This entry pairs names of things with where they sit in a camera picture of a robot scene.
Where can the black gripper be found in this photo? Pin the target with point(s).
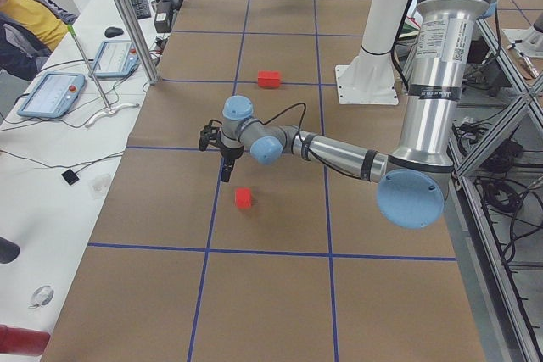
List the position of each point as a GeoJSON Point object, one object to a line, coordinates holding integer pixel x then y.
{"type": "Point", "coordinates": [232, 153]}

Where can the red block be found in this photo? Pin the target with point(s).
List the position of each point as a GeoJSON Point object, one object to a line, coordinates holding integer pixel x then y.
{"type": "Point", "coordinates": [243, 198]}
{"type": "Point", "coordinates": [275, 79]}
{"type": "Point", "coordinates": [265, 79]}

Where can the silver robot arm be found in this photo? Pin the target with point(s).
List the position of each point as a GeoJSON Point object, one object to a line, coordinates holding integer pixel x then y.
{"type": "Point", "coordinates": [407, 78]}

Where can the black power adapter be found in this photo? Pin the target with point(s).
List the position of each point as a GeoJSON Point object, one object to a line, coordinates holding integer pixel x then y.
{"type": "Point", "coordinates": [163, 17]}

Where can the black keyboard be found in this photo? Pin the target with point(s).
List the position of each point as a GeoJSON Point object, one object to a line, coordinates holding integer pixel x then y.
{"type": "Point", "coordinates": [137, 1]}

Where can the metal rod with base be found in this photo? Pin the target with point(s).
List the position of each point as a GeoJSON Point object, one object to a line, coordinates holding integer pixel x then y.
{"type": "Point", "coordinates": [109, 109]}

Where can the teach pendant far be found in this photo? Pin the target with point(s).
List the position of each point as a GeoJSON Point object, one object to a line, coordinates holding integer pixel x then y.
{"type": "Point", "coordinates": [115, 59]}

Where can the teach pendant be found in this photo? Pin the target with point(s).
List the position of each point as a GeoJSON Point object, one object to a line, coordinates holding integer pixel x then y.
{"type": "Point", "coordinates": [115, 59]}
{"type": "Point", "coordinates": [53, 96]}

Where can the black computer mouse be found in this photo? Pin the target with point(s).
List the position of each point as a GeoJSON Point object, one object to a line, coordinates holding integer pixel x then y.
{"type": "Point", "coordinates": [112, 32]}

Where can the teach pendant near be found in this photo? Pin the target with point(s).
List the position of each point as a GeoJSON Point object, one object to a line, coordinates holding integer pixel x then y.
{"type": "Point", "coordinates": [53, 96]}

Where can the person in yellow shirt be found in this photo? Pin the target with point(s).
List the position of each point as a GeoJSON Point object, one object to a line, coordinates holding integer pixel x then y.
{"type": "Point", "coordinates": [30, 32]}

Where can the red cylinder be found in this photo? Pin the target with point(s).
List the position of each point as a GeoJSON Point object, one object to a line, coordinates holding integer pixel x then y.
{"type": "Point", "coordinates": [21, 341]}

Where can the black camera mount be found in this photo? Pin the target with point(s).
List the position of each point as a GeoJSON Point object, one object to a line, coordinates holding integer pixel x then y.
{"type": "Point", "coordinates": [209, 136]}

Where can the aluminium frame post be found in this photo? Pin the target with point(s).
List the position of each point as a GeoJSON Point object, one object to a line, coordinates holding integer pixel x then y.
{"type": "Point", "coordinates": [135, 33]}

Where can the white pedestal column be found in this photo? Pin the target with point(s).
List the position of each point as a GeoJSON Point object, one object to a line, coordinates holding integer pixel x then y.
{"type": "Point", "coordinates": [369, 78]}

